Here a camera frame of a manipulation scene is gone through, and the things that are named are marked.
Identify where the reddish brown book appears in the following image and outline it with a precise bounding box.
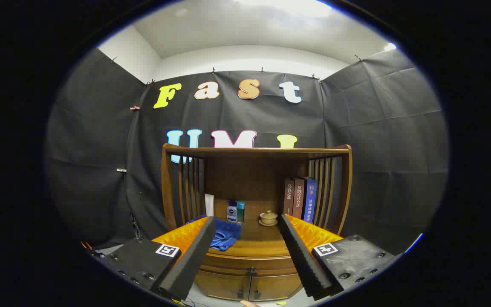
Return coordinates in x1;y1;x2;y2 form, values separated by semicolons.
292;178;306;220

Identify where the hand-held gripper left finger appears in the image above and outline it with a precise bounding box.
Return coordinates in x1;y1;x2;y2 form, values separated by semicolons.
94;216;217;301

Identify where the dark brown book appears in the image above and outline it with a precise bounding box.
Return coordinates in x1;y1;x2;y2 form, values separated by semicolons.
283;178;295;217

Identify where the wooden countertop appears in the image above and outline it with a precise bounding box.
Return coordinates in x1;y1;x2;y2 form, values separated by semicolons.
186;215;314;258

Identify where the blue book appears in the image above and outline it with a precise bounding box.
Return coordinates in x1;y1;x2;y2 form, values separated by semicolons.
302;177;318;223

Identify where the blue towel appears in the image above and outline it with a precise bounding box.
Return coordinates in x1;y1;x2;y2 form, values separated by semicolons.
186;215;243;251

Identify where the beige lidded tea cup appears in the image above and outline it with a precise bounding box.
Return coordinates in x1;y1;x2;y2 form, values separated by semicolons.
258;210;279;227

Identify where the wooden cabinet door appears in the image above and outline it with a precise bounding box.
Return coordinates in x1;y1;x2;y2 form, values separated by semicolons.
194;270;251;301
249;273;303;301

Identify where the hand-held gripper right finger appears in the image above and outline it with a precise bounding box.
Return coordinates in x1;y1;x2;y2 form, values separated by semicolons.
276;214;404;301

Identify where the wooden cabinet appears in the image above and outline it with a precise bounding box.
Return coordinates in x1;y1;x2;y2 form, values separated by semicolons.
161;143;352;301

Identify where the wooden drawer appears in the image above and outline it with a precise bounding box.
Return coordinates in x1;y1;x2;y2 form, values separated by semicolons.
199;254;303;274

